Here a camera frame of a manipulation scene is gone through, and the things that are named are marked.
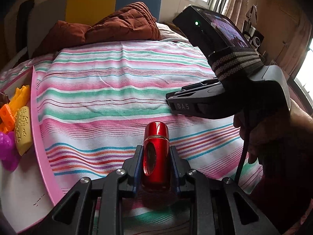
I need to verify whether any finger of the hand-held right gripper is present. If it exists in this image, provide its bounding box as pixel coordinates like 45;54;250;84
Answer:
166;80;222;115

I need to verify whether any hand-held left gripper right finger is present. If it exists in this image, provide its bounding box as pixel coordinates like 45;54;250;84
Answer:
170;146;280;235

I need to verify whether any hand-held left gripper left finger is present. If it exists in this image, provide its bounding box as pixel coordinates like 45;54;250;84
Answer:
34;145;143;235

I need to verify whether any red metallic bottle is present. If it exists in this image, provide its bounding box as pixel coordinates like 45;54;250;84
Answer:
142;122;171;193

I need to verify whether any pink shallow cardboard box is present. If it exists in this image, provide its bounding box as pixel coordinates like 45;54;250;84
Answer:
0;66;65;234

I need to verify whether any yellow embossed toy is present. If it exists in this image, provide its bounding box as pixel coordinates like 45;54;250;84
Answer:
14;106;33;156

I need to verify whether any magenta toy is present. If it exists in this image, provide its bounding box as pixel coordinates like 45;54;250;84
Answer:
0;131;20;172

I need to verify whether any orange toy mold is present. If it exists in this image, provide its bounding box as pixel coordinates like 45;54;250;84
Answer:
8;84;30;113

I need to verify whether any brown toy mold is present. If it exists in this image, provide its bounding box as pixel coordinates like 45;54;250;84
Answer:
0;90;11;106

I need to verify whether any person's right forearm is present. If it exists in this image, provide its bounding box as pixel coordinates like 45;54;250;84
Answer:
247;152;313;235

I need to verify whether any person's right hand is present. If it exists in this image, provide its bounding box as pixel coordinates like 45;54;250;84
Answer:
233;100;313;164

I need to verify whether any black silver speaker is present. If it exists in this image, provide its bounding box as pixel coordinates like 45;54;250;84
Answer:
243;24;265;52

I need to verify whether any pale pillow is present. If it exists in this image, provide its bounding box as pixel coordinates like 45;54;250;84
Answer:
156;22;189;42

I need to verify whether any striped bedsheet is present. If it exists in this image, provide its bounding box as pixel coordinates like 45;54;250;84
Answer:
0;39;264;235

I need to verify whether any wooden cabinet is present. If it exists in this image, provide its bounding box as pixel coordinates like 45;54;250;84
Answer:
252;0;313;79

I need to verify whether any beige curtain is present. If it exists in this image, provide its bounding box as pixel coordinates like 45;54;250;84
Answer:
218;0;252;32

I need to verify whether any brown quilt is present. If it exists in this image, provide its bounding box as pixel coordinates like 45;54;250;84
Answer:
32;2;162;58

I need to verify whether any grey yellow blue headboard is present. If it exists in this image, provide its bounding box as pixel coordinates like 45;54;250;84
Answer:
28;0;162;54

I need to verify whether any black cable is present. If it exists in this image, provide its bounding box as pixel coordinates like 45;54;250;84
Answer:
233;114;251;184

